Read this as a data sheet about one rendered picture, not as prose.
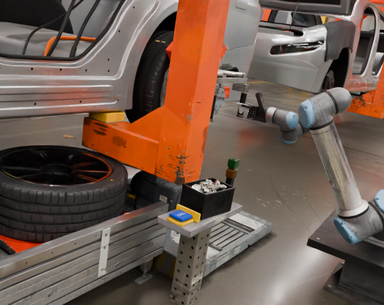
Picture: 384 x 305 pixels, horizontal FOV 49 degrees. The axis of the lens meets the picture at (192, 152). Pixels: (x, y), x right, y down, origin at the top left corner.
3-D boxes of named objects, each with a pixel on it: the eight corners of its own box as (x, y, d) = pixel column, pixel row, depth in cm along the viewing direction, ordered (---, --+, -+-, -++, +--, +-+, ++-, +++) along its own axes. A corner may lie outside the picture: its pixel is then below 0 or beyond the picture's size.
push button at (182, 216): (178, 213, 177) (179, 209, 177) (192, 219, 173) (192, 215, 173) (168, 218, 172) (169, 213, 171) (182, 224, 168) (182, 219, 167)
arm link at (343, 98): (352, 76, 186) (311, 112, 253) (327, 88, 185) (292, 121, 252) (365, 99, 184) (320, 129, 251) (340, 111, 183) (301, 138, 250)
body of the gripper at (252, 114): (245, 118, 248) (263, 123, 242) (248, 103, 246) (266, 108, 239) (251, 117, 254) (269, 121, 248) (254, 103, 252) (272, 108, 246)
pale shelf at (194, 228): (212, 199, 209) (213, 193, 208) (241, 211, 200) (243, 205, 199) (156, 222, 174) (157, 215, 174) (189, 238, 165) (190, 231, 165)
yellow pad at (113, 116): (106, 115, 233) (108, 106, 232) (125, 121, 226) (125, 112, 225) (87, 117, 222) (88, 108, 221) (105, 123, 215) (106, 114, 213)
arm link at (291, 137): (303, 139, 248) (302, 124, 239) (286, 147, 247) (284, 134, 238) (295, 129, 254) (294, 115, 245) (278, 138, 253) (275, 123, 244)
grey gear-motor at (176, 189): (133, 210, 263) (140, 157, 253) (187, 236, 241) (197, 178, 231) (112, 217, 248) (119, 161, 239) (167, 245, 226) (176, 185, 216)
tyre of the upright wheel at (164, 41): (192, 26, 278) (120, 33, 228) (222, 31, 265) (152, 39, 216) (186, 121, 304) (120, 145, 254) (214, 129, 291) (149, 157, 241)
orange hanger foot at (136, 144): (103, 141, 240) (109, 81, 230) (175, 169, 212) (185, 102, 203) (80, 145, 226) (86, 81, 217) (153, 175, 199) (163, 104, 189)
